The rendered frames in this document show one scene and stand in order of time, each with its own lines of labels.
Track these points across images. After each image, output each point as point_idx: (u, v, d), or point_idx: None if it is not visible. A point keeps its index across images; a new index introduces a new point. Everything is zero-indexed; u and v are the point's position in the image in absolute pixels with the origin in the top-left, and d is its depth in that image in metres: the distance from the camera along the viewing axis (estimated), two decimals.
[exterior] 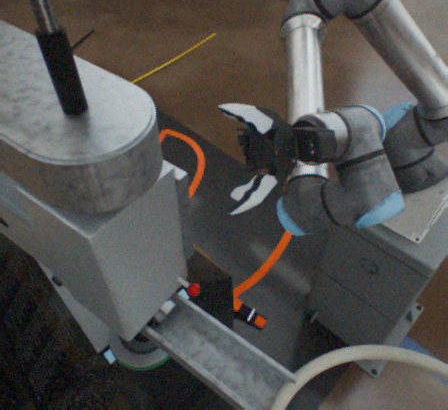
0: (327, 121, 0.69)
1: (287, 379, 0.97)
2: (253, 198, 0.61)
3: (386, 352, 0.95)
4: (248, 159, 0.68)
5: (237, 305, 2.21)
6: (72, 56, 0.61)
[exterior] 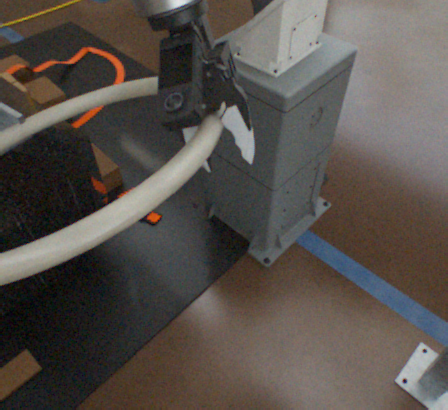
0: (140, 14, 0.47)
1: (14, 122, 0.79)
2: (241, 143, 0.55)
3: (132, 84, 0.77)
4: None
5: None
6: None
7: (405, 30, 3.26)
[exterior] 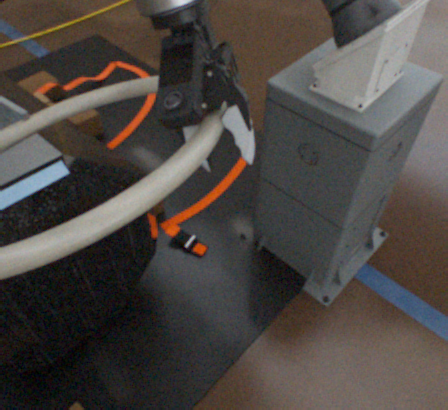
0: (142, 12, 0.47)
1: (19, 119, 0.79)
2: (241, 143, 0.55)
3: (135, 82, 0.77)
4: None
5: (174, 231, 1.91)
6: None
7: (444, 42, 3.14)
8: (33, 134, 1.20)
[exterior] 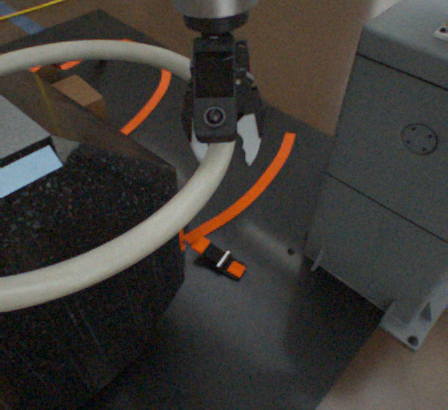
0: (184, 11, 0.42)
1: None
2: (248, 148, 0.56)
3: (103, 45, 0.69)
4: None
5: (202, 245, 1.46)
6: None
7: None
8: (5, 104, 0.75)
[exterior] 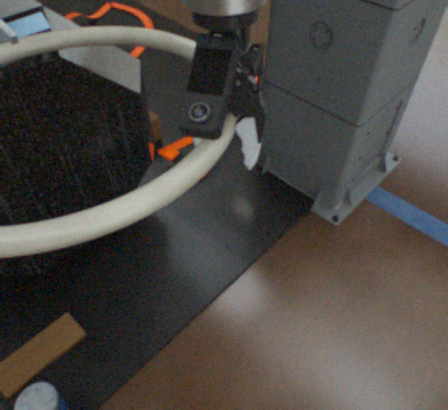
0: (187, 5, 0.43)
1: (6, 40, 0.72)
2: (247, 151, 0.55)
3: (143, 33, 0.72)
4: None
5: (172, 154, 1.78)
6: None
7: None
8: None
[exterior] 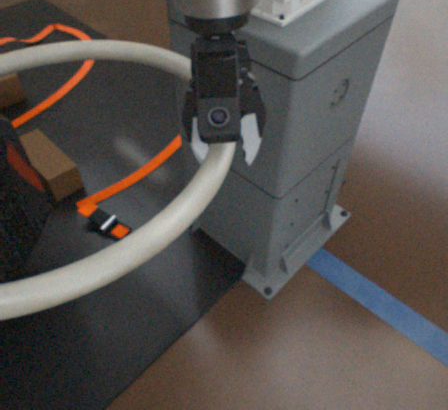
0: (187, 11, 0.42)
1: None
2: (248, 147, 0.56)
3: (95, 45, 0.68)
4: None
5: (88, 210, 1.57)
6: None
7: (429, 6, 2.79)
8: None
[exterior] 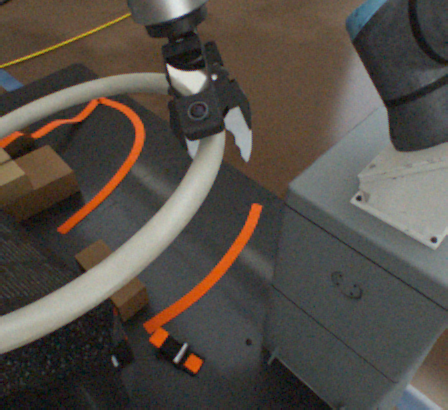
0: (144, 21, 0.44)
1: None
2: (241, 142, 0.56)
3: (83, 87, 0.71)
4: None
5: (160, 338, 1.49)
6: None
7: None
8: None
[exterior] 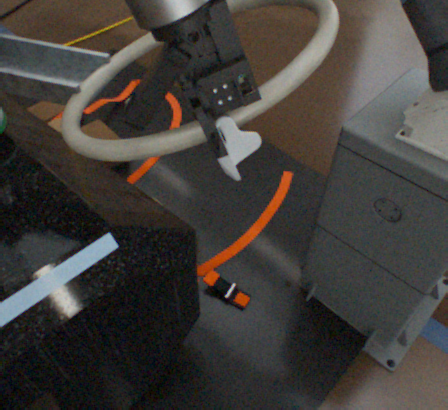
0: None
1: (100, 64, 0.86)
2: (219, 160, 0.54)
3: None
4: (242, 96, 0.51)
5: (212, 278, 1.71)
6: None
7: None
8: (74, 198, 1.00)
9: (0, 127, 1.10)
